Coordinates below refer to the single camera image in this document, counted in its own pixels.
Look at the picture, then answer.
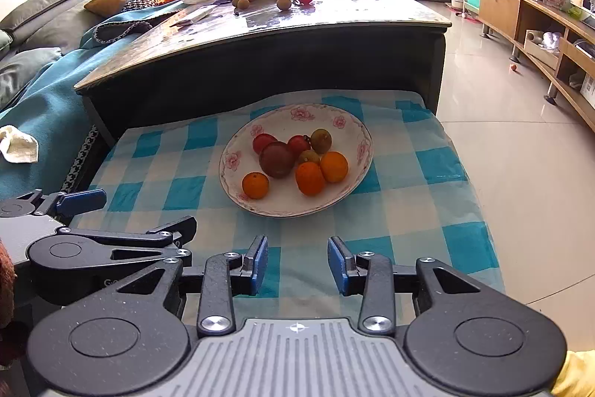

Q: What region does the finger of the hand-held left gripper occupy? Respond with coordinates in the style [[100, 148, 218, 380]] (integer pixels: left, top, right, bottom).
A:
[[28, 188, 107, 217], [56, 215, 197, 266]]

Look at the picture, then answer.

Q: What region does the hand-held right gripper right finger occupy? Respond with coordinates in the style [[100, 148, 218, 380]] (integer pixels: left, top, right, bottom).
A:
[[328, 236, 485, 336]]

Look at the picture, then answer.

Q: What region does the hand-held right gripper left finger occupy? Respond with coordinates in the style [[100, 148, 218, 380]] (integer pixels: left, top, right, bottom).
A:
[[116, 236, 270, 336]]

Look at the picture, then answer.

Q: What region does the white floral plate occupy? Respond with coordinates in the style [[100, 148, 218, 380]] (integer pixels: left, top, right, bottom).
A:
[[219, 103, 374, 219]]

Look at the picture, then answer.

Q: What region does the orange mandarin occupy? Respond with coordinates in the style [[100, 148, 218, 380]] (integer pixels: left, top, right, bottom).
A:
[[242, 172, 271, 200], [295, 162, 326, 197], [320, 151, 349, 184]]

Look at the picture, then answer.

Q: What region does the dark brown-red tomato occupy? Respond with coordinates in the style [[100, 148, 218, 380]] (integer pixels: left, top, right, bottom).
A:
[[259, 141, 297, 179]]

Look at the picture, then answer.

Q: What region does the person's left forearm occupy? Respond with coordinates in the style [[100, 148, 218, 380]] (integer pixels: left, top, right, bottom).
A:
[[0, 239, 19, 367]]

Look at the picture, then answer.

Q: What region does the houndstooth patterned cloth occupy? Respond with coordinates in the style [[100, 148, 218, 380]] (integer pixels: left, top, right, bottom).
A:
[[69, 124, 101, 189]]

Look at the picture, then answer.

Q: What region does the white crumpled cloth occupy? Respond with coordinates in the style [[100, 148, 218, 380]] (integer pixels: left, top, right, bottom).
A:
[[0, 125, 39, 166]]

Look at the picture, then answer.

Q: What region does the blue white checkered cloth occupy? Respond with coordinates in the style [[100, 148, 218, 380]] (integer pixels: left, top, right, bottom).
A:
[[70, 89, 506, 326]]

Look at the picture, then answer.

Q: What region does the teal blanket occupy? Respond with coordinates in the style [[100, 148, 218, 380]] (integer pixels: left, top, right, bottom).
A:
[[0, 0, 187, 200]]

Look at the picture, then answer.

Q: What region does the green-brown round fruit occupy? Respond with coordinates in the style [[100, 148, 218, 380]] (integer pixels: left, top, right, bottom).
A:
[[310, 128, 333, 154]]

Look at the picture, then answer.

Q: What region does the grey knitted cloth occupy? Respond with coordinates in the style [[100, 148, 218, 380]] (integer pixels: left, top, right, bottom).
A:
[[92, 19, 155, 45]]

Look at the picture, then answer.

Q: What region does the grey leather sofa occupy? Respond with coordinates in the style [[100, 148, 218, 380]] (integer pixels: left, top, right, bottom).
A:
[[0, 0, 165, 109]]

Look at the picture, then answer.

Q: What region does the dark coffee table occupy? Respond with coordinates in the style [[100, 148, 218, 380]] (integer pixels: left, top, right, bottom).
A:
[[74, 0, 453, 147]]

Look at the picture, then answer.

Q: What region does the yellow pillow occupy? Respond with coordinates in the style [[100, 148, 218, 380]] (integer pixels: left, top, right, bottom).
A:
[[84, 0, 140, 16]]

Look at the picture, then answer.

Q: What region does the black white patterned pillow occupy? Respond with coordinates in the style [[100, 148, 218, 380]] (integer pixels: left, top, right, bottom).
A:
[[122, 0, 159, 13]]

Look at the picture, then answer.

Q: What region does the white flat packet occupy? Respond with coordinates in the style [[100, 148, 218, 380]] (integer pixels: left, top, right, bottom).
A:
[[169, 4, 219, 28]]

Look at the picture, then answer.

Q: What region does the yellow cloth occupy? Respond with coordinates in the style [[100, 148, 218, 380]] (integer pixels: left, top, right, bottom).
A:
[[551, 349, 595, 397]]

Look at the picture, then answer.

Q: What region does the wooden tv cabinet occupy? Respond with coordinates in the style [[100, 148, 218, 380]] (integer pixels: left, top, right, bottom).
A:
[[478, 0, 595, 132]]

